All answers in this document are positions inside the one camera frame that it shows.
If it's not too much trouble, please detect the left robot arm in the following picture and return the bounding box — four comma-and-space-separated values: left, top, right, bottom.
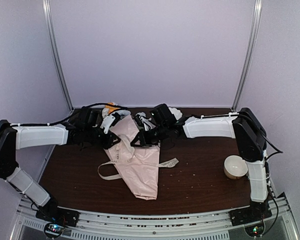
0, 107, 121, 222

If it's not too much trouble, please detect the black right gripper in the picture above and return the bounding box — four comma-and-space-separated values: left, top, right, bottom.
131, 123, 169, 147

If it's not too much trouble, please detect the white scalloped dish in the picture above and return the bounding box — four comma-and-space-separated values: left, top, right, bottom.
168, 107, 183, 121

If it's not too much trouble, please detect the aluminium front rail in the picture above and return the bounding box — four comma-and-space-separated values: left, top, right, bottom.
8, 197, 300, 240

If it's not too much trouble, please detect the aluminium corner post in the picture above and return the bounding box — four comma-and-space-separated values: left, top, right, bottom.
231, 0, 263, 110
42, 0, 74, 112

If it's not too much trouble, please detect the left aluminium corner post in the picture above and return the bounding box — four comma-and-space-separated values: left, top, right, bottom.
42, 0, 74, 112

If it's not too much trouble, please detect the beige printed ribbon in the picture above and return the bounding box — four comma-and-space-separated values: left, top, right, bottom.
97, 134, 179, 182

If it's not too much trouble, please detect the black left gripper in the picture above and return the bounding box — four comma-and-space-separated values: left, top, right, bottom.
84, 126, 121, 150

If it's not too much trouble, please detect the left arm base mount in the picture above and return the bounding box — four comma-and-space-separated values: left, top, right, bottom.
35, 206, 80, 239

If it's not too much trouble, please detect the pink wrapping paper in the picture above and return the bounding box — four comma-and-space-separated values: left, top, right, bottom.
97, 115, 160, 200

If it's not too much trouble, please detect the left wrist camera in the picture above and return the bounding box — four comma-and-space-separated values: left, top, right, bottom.
100, 112, 121, 134

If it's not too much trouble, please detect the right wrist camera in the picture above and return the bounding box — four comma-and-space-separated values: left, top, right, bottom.
134, 112, 156, 131

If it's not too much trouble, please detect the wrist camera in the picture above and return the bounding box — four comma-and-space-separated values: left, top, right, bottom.
134, 112, 156, 131
100, 112, 121, 134

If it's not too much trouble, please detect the right aluminium corner post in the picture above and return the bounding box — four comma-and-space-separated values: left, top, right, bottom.
231, 0, 263, 110

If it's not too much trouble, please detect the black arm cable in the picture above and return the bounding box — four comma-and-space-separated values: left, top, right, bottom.
9, 101, 130, 127

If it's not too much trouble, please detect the fake flower bouquet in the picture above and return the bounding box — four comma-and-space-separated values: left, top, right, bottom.
101, 102, 131, 120

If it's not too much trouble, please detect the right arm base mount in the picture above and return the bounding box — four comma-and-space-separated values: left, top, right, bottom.
229, 206, 272, 238

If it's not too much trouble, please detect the white round bowl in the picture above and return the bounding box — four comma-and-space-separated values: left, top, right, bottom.
223, 155, 248, 180

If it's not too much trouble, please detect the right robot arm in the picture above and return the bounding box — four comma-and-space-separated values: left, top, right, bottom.
130, 103, 270, 221

